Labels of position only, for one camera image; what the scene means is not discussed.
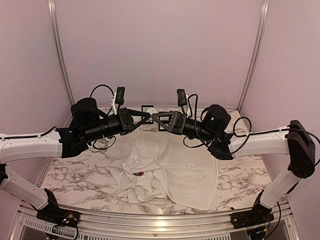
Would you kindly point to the right aluminium corner post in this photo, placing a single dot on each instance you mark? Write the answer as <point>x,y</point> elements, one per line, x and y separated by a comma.
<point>258,43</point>

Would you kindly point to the red round brooch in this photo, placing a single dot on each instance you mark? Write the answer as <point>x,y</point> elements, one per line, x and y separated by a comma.
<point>139,173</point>

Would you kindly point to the black display frame middle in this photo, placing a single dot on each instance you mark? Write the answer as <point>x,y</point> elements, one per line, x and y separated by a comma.
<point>166,120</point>

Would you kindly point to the aluminium corner post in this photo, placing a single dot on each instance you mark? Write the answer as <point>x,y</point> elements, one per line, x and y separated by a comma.
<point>59,50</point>
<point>258,43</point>

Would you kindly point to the black display frame left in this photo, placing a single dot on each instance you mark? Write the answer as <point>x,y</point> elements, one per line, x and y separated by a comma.
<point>143,108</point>

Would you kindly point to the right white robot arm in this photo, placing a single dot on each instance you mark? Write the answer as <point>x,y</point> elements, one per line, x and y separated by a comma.
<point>292,141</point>

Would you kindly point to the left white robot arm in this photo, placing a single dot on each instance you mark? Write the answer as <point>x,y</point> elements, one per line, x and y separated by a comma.
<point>24,147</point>

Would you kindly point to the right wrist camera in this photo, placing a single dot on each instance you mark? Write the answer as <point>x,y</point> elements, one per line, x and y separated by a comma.
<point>183,101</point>

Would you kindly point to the aluminium front rail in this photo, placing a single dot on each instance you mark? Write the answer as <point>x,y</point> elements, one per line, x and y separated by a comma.
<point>103,225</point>

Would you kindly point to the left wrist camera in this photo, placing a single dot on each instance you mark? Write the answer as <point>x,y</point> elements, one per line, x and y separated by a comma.
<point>118,99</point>

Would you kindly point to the white button shirt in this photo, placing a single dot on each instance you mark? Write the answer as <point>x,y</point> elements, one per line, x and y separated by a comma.
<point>172,171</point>

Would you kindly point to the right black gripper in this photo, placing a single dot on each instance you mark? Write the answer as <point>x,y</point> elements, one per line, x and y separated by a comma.
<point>178,119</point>

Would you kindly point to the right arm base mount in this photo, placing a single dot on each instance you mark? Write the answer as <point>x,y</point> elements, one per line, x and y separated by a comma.
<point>256,216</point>

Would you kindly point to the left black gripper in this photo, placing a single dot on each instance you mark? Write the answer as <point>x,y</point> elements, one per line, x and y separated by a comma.
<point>124,119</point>

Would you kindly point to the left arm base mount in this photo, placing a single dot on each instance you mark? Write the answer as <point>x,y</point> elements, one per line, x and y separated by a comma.
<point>52,213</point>

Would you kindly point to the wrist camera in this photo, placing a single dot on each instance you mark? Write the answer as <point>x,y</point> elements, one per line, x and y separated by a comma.
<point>118,99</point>
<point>183,101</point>

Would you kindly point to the black display frame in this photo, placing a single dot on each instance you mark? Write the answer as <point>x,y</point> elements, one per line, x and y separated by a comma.
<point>143,108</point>
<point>166,120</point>

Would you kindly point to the left aluminium corner post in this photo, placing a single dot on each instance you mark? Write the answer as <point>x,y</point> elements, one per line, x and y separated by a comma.
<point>59,50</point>

